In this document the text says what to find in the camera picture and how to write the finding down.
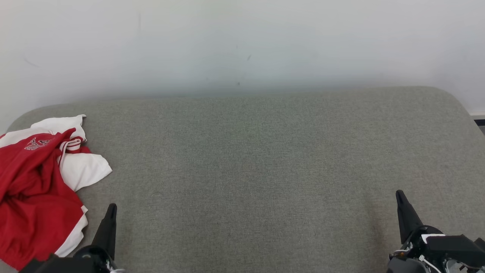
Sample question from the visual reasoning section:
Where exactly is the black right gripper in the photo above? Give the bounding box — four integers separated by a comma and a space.
394, 190, 443, 263

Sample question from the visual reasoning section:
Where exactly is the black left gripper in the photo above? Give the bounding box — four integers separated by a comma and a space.
72, 204, 119, 273

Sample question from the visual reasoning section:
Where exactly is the red white sleeved jersey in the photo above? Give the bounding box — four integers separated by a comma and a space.
0, 115, 113, 192

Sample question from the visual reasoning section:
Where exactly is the red shorts white stripe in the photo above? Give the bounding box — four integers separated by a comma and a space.
0, 128, 88, 271

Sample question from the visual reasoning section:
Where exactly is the grey fabric sofa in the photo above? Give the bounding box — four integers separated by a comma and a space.
0, 86, 485, 273

